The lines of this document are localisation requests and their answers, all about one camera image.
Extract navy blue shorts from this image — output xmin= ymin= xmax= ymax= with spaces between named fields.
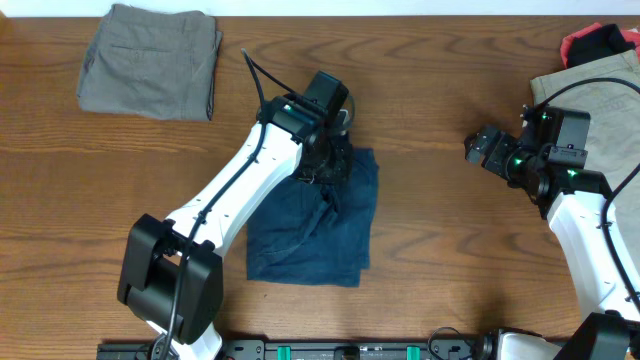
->
xmin=246 ymin=148 xmax=379 ymax=287

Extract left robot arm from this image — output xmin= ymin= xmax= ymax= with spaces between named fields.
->
xmin=117 ymin=97 xmax=352 ymax=359

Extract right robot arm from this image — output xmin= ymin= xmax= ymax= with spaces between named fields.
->
xmin=464 ymin=126 xmax=639 ymax=359

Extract khaki beige shorts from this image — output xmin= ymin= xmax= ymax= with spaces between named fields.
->
xmin=531 ymin=51 xmax=639 ymax=264

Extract black garment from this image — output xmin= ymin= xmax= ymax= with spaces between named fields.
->
xmin=566 ymin=23 xmax=637 ymax=69

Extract red garment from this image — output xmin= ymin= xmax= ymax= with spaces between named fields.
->
xmin=559 ymin=22 xmax=640 ymax=69

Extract folded grey shorts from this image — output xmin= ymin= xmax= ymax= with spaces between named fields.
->
xmin=76 ymin=4 xmax=223 ymax=121

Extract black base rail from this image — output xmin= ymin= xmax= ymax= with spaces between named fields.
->
xmin=96 ymin=338 xmax=494 ymax=360

